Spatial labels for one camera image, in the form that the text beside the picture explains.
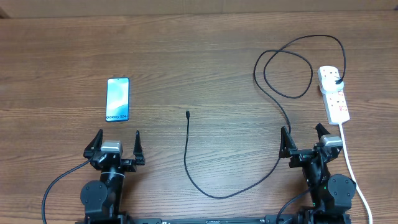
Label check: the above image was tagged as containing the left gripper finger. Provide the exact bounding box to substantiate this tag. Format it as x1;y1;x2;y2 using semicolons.
133;130;146;166
83;129;103;157

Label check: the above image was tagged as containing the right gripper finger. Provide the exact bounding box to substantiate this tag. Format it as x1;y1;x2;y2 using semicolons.
315;123;330;144
279;126;298;158

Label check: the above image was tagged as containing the Samsung Galaxy smartphone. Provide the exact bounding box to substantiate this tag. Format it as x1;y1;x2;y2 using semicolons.
105;77;130;122

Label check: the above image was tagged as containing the black USB charging cable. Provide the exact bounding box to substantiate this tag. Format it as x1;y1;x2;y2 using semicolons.
183;34;347;200

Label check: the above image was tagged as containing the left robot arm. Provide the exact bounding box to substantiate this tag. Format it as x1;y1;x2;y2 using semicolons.
80;129;146;223

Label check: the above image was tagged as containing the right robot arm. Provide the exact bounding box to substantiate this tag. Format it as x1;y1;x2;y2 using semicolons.
275;123;356;224

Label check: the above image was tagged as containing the white USB charger plug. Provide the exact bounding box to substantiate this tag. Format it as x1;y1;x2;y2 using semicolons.
320;77;345;94

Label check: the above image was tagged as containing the white power strip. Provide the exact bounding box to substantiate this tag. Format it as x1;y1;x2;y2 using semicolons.
317;66;350;125

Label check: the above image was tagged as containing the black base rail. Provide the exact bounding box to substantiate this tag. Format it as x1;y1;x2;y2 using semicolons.
76;215;351;224

